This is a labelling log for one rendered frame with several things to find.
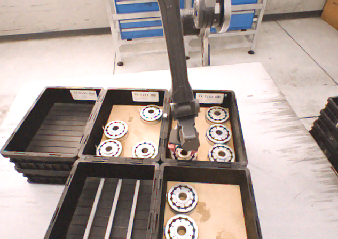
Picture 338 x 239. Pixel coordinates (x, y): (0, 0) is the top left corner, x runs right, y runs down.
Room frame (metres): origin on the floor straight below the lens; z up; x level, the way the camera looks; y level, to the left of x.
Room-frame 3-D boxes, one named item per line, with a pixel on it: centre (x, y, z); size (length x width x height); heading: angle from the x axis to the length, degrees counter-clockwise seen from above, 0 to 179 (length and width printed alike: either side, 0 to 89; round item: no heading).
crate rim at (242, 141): (0.63, -0.15, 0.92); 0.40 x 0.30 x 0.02; 173
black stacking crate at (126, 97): (0.67, 0.15, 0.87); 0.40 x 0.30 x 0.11; 173
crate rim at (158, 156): (0.67, 0.15, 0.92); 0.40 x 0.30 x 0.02; 173
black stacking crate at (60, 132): (0.70, 0.45, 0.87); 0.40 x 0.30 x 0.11; 173
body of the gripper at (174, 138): (0.53, -0.06, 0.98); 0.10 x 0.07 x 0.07; 78
